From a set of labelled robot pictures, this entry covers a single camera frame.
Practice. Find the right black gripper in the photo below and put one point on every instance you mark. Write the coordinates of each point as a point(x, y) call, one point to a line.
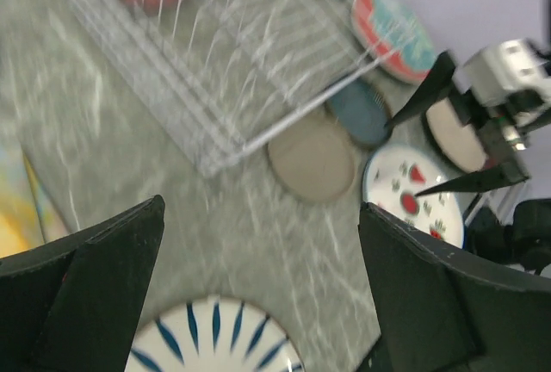
point(500, 139)

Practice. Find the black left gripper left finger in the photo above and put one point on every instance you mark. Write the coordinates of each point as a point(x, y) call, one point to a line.
point(74, 304)

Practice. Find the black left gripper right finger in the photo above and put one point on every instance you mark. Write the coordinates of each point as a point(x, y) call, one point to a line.
point(441, 308)

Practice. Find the watermelon pattern plate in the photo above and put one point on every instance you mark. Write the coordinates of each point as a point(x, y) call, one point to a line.
point(392, 179)

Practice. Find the teal saucer brown rim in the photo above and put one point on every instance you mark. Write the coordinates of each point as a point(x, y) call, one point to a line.
point(361, 110)

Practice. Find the beige saucer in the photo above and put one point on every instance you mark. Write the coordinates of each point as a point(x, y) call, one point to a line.
point(313, 159)

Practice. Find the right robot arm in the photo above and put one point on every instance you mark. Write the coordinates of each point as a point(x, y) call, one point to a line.
point(508, 98)

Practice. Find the maroon rim beige plate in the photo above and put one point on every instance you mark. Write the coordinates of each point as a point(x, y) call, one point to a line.
point(457, 142)

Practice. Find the floral pastel cloth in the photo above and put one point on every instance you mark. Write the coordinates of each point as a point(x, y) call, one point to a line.
point(29, 218)

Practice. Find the red teal floral plate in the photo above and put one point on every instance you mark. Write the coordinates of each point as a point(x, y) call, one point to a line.
point(392, 33)

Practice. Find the blue striped white plate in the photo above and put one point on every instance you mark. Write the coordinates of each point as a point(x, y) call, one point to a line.
point(215, 333)

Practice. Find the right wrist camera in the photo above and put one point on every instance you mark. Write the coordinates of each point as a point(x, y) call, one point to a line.
point(497, 71)

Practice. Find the white wire dish rack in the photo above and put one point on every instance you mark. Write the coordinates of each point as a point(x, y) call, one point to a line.
point(223, 77)

